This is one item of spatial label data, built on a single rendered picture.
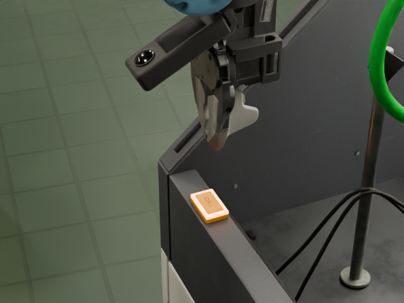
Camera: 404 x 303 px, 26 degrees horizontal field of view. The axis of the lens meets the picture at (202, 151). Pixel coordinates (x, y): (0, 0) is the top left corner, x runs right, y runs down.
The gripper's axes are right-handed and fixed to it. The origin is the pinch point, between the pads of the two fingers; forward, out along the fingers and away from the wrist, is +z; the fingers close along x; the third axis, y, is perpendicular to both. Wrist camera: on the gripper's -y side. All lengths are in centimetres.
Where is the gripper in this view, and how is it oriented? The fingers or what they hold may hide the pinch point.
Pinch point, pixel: (210, 141)
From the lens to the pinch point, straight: 104.5
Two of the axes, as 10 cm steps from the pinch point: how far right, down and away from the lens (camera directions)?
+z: 0.0, 8.2, 5.8
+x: -4.0, -5.3, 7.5
